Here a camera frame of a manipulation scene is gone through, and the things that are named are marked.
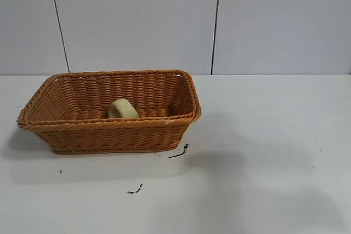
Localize brown woven wicker basket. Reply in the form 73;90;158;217
17;69;202;155

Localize pale yellow egg yolk pastry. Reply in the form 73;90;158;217
107;98;139;119

